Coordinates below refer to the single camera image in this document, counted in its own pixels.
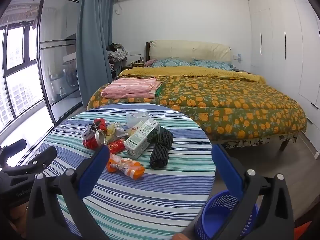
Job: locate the red snack wrapper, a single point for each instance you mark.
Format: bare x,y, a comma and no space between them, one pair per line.
117,146

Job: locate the orange plastic wrapper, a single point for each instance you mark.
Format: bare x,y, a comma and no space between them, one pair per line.
130,171

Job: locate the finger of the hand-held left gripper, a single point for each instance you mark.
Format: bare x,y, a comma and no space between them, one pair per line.
37,160
13,148

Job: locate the green and white carton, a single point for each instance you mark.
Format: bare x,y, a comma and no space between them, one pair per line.
139,140

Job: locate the green cloth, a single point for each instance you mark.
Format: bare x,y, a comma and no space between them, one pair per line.
159,89

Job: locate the crushed red can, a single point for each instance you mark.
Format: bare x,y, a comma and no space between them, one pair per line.
90,143

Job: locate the orange floral quilt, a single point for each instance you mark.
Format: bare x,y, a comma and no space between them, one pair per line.
225,105

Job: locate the black foam fruit net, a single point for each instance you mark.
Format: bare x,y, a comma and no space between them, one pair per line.
165,137
159,158

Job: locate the crumpled red wrapper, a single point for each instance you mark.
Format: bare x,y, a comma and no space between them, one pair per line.
100,123

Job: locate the small pink cloth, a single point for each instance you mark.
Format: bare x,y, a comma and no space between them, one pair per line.
150,62

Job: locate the black-framed window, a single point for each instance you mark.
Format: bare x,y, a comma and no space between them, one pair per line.
17,80

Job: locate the glass sliding door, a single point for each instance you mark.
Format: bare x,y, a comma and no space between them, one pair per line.
58,30

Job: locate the patterned bed skirt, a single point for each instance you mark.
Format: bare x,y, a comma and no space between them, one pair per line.
250,142

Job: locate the cream padded headboard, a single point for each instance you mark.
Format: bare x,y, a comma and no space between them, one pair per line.
190,50

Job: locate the yellow crumpled wrapper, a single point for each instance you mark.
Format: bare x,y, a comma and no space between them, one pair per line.
121,133

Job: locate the teal patterned pillow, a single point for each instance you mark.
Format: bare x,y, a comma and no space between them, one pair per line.
170,63
212,65

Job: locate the striped tablecloth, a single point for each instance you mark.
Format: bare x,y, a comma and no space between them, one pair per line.
150,192

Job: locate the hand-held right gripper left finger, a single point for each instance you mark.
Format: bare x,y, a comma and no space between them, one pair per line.
95,168

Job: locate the clear plastic box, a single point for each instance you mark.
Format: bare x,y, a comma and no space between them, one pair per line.
136,120

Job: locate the blue plastic basket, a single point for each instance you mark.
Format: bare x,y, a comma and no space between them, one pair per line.
215,218

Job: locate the folded pink sheets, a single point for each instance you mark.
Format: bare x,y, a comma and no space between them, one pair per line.
130,87

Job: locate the white wardrobe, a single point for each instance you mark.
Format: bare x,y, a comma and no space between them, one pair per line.
287,42

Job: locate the dark wooden nightstand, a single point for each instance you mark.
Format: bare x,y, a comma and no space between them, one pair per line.
135,65

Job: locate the pile of clothes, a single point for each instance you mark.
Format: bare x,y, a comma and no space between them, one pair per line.
117,55

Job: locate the washing machine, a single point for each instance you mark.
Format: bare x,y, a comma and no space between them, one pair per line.
71,76

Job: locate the wooden bed leg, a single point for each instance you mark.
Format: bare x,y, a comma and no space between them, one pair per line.
285,143

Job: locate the grey-blue curtain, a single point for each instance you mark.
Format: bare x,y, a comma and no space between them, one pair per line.
93,42

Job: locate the orange plastic object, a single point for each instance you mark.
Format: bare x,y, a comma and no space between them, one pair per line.
302,231

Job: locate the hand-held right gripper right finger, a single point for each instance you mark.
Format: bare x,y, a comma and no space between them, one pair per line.
228,170

